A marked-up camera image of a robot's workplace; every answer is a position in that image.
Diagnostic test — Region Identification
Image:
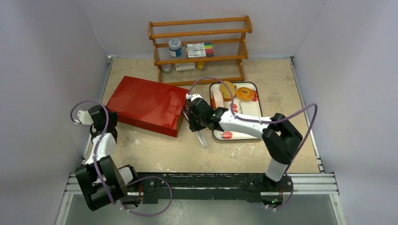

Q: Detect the small yellow cube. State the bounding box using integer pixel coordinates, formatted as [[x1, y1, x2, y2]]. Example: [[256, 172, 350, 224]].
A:
[[196, 61, 207, 70]]

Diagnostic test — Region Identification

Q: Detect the strawberry print white tray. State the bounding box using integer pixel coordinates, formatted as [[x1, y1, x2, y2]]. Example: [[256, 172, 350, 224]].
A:
[[212, 82, 263, 142]]

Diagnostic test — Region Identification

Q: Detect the small white box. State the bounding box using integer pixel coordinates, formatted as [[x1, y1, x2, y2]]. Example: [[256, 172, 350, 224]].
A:
[[175, 62, 196, 72]]

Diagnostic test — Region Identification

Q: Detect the orange fake donut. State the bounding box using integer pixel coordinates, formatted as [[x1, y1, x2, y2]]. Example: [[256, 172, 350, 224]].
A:
[[236, 87, 255, 102]]

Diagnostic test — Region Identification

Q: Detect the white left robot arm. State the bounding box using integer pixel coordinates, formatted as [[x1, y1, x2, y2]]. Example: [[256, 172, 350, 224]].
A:
[[75, 104, 140, 211]]

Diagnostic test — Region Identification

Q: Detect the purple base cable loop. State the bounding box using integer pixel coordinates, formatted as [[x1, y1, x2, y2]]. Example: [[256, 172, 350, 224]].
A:
[[119, 176, 173, 218]]

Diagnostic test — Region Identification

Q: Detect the blue label white jar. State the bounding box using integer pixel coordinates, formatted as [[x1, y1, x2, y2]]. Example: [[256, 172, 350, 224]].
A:
[[168, 38, 182, 57]]

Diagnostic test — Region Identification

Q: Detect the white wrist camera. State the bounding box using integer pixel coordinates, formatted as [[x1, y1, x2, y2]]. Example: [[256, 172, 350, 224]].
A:
[[73, 110, 93, 125], [185, 94, 202, 102]]

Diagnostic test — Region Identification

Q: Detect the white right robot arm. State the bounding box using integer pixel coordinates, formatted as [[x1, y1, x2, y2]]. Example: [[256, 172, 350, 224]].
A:
[[184, 94, 303, 191]]

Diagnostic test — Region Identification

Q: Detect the small white bottle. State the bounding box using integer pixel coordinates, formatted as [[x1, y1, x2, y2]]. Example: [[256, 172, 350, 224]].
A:
[[161, 64, 171, 73]]

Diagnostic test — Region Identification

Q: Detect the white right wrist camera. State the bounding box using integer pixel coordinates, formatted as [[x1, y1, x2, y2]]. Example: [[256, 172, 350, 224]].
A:
[[185, 94, 202, 102]]

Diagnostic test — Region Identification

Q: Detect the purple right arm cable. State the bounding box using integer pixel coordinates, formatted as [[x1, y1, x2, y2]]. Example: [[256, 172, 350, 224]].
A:
[[187, 77, 318, 212]]

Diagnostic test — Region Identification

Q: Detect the orange wooden shelf rack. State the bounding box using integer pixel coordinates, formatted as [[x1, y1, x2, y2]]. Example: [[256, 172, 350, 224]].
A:
[[148, 15, 253, 83]]

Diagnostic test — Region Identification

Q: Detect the red paper bag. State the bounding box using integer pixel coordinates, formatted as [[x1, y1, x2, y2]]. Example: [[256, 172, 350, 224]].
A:
[[107, 76, 188, 137]]

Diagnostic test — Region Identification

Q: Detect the pack of coloured markers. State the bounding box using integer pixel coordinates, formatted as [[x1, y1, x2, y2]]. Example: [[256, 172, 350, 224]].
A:
[[185, 42, 214, 58]]

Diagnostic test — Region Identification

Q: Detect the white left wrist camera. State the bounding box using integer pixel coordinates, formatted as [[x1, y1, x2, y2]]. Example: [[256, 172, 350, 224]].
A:
[[73, 110, 93, 125]]

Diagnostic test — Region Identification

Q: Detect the yellow fake bread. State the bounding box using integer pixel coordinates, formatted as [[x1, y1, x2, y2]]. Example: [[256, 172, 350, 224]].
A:
[[219, 81, 236, 102]]

